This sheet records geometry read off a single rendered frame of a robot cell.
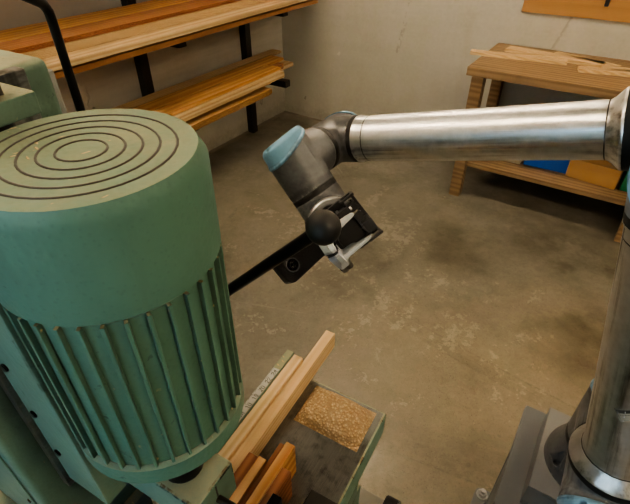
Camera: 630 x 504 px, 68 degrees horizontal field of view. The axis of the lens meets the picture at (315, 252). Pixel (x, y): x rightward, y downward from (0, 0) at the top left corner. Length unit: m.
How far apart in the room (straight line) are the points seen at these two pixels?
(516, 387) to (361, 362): 0.65
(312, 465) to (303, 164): 0.51
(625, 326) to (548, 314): 1.86
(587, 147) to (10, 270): 0.71
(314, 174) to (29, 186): 0.57
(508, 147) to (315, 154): 0.32
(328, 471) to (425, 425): 1.19
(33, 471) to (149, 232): 0.51
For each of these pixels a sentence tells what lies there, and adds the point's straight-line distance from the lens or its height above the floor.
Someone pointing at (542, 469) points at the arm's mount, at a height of 0.62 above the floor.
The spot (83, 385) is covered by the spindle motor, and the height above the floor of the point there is 1.35.
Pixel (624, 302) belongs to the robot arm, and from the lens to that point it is 0.73.
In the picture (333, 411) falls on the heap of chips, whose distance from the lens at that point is 0.87.
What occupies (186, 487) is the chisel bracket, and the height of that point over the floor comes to 1.07.
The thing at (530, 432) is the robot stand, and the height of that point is 0.55.
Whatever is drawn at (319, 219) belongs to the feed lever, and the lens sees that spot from 0.44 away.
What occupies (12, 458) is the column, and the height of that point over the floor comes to 1.09.
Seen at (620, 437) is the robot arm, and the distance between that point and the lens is 0.88.
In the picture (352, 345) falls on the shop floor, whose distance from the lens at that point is 2.21.
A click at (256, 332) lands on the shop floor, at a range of 2.27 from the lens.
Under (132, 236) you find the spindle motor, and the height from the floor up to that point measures 1.48.
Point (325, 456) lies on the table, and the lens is 0.86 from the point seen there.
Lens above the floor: 1.65
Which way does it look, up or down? 37 degrees down
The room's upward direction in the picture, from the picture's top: straight up
